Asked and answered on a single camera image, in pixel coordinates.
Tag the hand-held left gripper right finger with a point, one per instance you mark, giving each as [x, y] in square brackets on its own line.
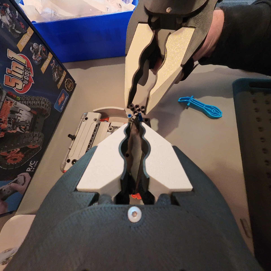
[167, 169]

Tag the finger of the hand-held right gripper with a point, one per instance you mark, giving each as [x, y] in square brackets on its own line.
[177, 53]
[135, 46]

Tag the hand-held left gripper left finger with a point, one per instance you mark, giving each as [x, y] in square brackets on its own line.
[101, 169]

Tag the building block robot vehicle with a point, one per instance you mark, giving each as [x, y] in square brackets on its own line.
[86, 131]

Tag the blue connector pin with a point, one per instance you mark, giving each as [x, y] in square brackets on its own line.
[139, 117]

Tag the person's right forearm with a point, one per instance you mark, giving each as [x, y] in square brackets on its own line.
[243, 38]

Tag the person's right hand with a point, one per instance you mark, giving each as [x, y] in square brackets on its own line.
[213, 31]

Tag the blue plastic storage bin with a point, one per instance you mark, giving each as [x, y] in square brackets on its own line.
[84, 38]

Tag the blue brick separator tool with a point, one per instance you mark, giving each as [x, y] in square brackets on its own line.
[211, 111]

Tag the dark perforated pad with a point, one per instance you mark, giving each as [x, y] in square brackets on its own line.
[258, 148]

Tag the printed robot kit box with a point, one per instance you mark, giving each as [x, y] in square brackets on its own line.
[31, 105]

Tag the white articulated stand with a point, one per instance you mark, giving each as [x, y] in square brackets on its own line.
[7, 253]

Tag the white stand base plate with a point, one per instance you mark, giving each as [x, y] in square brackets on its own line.
[14, 232]

